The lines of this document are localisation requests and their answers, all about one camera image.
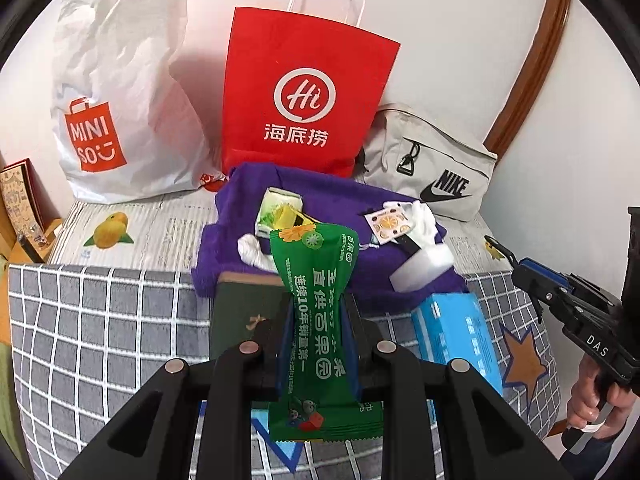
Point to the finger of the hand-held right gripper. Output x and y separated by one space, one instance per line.
502 251
545 280

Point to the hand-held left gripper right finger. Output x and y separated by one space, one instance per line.
352 355

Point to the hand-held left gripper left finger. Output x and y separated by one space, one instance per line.
285 345

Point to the green snack packet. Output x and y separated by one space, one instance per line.
312 280

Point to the white sponge block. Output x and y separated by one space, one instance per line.
425 265

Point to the orange slice print pouch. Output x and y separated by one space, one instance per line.
387 222

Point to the yellow pouch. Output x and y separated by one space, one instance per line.
287 216

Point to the small green tissue packet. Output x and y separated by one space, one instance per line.
270 205

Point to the person's right hand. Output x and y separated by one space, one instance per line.
585 400

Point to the dark tin box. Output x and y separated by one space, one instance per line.
240 305

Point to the blue tissue pack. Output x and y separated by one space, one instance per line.
455 330

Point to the beige waist bag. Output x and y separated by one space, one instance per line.
450 160

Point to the purple towel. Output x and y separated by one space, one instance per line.
340 200

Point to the fruit print bed sheet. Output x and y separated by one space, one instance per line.
150 230

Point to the grey checked cloth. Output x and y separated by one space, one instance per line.
100 335

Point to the wooden nightstand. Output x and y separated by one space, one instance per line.
52 232

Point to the red paper bag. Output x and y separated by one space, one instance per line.
300 60

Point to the green blanket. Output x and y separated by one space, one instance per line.
6 400

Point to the patterned book box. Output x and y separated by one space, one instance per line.
15 195

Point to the white plastic shopping bag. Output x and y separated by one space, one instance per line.
125 60

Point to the brown wooden door frame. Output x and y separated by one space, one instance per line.
530 75

